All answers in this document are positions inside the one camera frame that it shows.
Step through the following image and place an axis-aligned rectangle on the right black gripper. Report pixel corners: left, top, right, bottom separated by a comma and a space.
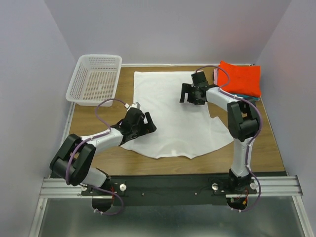
180, 83, 205, 106

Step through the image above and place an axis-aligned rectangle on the white t shirt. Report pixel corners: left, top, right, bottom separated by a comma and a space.
122, 71, 233, 159

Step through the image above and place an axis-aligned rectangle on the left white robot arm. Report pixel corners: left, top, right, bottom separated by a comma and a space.
49, 107, 157, 195

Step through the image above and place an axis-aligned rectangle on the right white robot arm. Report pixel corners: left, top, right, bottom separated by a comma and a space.
180, 71, 262, 194

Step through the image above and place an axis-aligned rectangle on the orange folded t shirt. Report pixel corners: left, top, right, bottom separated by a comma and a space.
217, 61, 261, 97

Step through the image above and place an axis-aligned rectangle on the teal folded t shirt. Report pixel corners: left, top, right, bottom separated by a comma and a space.
235, 94, 260, 101

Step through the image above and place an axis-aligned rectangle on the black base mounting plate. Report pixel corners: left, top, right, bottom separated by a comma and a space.
82, 173, 257, 209

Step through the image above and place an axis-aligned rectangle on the white plastic laundry basket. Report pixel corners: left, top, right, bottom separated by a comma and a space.
66, 54, 122, 107

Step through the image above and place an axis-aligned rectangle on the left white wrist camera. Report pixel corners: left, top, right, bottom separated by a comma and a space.
124, 102, 141, 110

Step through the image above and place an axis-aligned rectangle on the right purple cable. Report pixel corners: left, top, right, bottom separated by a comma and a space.
196, 65, 263, 213

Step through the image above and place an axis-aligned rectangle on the purple cable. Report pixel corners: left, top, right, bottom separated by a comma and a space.
65, 98, 124, 216
196, 65, 263, 213

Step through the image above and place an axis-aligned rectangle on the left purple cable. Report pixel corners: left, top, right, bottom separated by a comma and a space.
65, 98, 124, 216

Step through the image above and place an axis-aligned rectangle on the left aluminium side rail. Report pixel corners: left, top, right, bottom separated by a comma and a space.
59, 102, 76, 148

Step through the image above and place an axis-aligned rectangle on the aluminium frame rail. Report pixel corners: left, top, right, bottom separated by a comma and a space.
39, 176, 303, 198

